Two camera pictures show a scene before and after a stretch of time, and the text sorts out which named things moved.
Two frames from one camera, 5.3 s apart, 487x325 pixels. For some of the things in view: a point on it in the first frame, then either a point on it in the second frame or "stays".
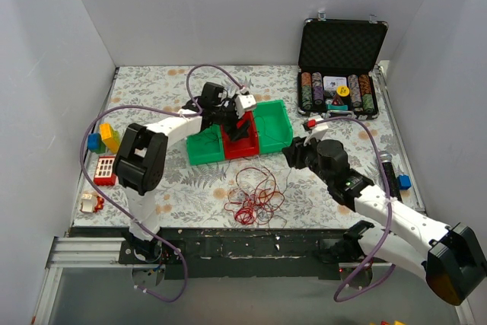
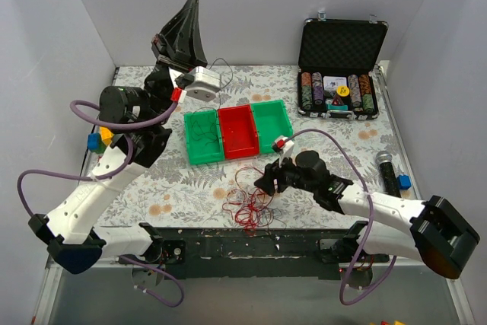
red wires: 256,196 stays
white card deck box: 333,82 stays
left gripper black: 231,123 -> 175,57
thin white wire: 258,190 -> 236,189
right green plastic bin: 273,127 stays
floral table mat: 229,170 stays
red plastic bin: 244,146 stays
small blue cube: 403,182 stays
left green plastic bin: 205,146 stays
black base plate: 228,253 stays
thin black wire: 291,164 -> 205,122
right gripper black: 297,155 -> 279,174
